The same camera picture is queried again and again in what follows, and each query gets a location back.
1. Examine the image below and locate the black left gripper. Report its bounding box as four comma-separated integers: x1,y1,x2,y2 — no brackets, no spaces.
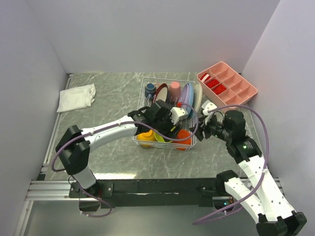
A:
153,110,183,142

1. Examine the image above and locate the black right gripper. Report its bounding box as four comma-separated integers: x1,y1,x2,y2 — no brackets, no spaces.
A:
189,113,232,142

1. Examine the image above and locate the white wire dish rack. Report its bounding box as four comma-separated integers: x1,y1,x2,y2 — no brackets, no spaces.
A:
132,77,196,150

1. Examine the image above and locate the lime green bowl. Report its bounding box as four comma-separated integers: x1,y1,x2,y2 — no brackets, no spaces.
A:
154,133,172,143

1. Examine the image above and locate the red-orange bowl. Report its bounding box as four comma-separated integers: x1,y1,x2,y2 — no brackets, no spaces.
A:
174,129,191,151

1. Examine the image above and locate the orange-yellow bowl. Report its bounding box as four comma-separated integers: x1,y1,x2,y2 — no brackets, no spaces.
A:
137,130,157,147

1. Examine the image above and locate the cream and blue plate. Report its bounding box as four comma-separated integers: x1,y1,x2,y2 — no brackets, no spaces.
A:
193,82,203,112

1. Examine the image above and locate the lavender plate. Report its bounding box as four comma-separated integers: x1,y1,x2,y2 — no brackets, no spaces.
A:
178,83,189,104

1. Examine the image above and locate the dark red rimmed plate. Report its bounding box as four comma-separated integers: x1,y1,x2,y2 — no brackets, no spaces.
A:
153,83,168,103

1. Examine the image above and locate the pink plastic cup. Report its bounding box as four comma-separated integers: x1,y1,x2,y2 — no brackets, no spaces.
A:
168,81,181,102

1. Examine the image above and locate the dark blue ceramic mug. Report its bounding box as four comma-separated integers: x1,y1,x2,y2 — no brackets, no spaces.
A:
144,83,156,100

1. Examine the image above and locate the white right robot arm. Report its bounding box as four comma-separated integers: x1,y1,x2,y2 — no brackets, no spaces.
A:
196,110,307,236

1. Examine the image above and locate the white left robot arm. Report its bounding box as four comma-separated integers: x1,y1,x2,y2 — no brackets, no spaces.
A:
56,100,187,198

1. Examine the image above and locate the red cloth item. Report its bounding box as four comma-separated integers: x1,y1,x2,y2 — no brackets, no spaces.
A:
213,84,226,95
206,79,220,89

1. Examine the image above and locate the pink compartment organizer tray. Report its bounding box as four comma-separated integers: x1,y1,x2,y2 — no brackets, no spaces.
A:
196,61,258,107

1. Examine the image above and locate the red white striped item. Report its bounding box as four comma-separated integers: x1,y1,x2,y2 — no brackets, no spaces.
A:
200,73,211,83

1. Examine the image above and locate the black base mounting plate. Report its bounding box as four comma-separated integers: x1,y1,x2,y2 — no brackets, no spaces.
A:
68,178,244,212

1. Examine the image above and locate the white folded cloth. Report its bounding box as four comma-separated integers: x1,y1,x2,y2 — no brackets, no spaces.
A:
57,84,96,113

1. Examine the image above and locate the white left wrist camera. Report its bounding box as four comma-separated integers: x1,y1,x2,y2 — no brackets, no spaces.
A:
170,107,188,125

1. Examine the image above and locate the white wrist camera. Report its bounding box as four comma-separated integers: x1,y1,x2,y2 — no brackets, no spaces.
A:
170,107,188,125
201,100,217,123

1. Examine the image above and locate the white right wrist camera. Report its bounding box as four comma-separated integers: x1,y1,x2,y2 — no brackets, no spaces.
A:
201,100,217,123

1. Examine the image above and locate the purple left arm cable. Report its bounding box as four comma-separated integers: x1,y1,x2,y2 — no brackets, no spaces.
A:
51,102,199,217

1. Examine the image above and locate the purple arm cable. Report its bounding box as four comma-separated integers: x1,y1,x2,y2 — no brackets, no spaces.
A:
51,102,199,217
192,105,269,226

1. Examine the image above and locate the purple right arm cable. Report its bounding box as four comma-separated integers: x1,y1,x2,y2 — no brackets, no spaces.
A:
192,105,269,226

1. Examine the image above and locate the aluminium rail frame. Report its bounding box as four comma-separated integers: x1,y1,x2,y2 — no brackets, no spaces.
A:
13,72,296,236

